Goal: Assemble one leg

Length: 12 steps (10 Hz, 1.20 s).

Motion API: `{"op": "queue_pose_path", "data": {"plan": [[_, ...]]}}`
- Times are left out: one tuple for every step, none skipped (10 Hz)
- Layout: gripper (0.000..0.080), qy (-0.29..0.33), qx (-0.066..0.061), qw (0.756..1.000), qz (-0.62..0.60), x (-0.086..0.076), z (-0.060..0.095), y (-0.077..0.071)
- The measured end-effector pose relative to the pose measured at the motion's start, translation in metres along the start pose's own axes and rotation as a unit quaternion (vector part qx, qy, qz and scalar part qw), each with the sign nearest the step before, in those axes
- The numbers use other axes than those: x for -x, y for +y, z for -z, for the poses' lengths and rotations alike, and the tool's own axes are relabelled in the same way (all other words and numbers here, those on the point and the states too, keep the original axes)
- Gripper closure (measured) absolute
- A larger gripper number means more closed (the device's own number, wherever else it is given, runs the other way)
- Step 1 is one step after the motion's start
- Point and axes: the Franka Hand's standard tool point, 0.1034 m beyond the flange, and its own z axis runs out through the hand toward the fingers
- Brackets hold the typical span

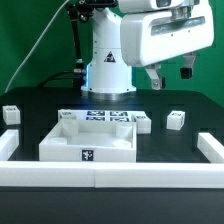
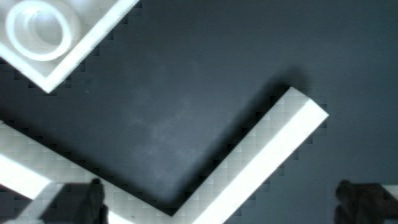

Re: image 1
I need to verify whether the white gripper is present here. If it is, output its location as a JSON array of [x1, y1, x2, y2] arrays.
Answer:
[[120, 0, 214, 90]]

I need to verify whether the white square table top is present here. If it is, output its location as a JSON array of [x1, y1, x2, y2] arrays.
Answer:
[[39, 119, 137, 162]]

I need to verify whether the white U-shaped obstacle wall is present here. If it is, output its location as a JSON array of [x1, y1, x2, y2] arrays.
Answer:
[[0, 129, 224, 189]]

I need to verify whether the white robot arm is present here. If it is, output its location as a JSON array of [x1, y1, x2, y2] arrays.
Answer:
[[81, 0, 214, 100]]

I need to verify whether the black cable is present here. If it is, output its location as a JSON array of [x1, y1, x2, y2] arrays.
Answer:
[[39, 69, 84, 88]]

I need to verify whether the tag marker sheet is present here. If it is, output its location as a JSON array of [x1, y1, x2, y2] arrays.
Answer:
[[75, 109, 134, 123]]

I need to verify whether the grey cable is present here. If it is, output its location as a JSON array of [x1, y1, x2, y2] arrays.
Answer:
[[3, 0, 71, 95]]

